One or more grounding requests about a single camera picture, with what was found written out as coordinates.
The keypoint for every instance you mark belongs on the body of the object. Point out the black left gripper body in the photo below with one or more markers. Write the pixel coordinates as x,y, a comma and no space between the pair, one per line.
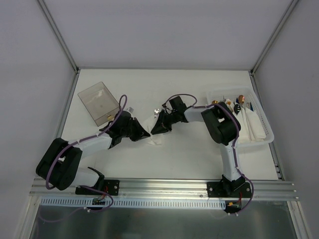
132,129

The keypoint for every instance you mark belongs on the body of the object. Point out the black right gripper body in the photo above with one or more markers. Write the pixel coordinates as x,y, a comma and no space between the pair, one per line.
165,121

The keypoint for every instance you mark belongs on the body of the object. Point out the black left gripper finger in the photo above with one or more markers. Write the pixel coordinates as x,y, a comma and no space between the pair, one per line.
134,139
140,131

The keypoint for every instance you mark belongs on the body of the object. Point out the white paper napkin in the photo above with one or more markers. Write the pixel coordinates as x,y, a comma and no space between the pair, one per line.
154,139

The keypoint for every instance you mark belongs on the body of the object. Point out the ornate silver fork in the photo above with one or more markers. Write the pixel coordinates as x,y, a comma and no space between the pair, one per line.
157,112

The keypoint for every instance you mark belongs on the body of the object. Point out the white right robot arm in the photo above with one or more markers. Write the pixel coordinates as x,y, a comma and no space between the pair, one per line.
222,126

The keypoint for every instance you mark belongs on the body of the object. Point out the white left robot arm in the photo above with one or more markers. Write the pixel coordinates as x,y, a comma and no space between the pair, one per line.
60,164

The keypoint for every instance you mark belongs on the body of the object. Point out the smoked clear plastic box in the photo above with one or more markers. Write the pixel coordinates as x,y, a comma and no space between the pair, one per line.
99,102

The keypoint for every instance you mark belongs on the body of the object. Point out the white plastic basket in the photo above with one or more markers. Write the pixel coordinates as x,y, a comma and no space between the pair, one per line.
243,95

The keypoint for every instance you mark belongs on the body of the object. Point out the folded white napkins stack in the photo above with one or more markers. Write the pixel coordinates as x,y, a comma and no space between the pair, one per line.
251,127

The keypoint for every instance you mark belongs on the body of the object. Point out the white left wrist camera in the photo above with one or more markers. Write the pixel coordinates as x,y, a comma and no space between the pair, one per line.
130,110

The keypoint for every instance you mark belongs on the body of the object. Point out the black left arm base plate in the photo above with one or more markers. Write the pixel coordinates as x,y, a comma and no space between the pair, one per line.
109,186

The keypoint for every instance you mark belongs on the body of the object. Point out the left aluminium frame post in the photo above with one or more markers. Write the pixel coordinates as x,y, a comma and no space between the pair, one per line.
54,27

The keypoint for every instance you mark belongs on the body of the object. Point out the aluminium frame post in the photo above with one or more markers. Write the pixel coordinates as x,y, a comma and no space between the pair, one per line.
274,35
54,27

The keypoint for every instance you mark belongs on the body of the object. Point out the white slotted cable duct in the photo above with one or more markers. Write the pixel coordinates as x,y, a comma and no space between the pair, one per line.
134,203

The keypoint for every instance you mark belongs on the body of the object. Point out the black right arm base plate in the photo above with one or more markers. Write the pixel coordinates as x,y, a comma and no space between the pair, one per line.
217,190

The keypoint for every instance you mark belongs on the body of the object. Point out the right aluminium frame post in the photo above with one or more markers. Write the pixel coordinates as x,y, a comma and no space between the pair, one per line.
274,35

